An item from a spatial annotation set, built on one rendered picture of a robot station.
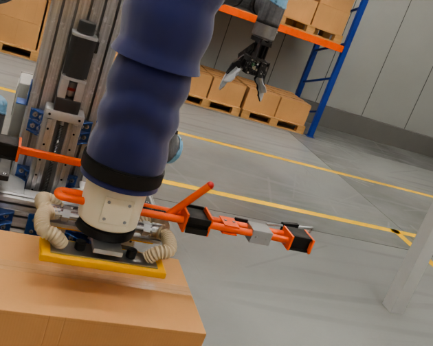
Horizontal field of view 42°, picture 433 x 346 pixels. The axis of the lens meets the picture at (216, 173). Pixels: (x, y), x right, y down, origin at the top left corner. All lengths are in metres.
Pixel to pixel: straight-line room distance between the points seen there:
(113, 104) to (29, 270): 0.54
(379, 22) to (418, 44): 1.01
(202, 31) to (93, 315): 0.78
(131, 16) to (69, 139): 0.79
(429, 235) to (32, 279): 3.31
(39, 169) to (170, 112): 0.80
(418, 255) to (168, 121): 3.27
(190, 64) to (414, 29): 10.68
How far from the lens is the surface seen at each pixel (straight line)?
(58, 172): 2.15
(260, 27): 1.81
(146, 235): 1.65
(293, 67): 10.92
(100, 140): 1.47
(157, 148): 1.46
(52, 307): 1.55
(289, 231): 1.79
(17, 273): 1.65
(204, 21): 1.40
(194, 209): 1.69
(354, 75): 11.53
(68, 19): 2.07
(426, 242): 4.44
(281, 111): 9.62
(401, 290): 4.57
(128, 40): 1.41
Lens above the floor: 1.82
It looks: 17 degrees down
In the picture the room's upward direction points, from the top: 20 degrees clockwise
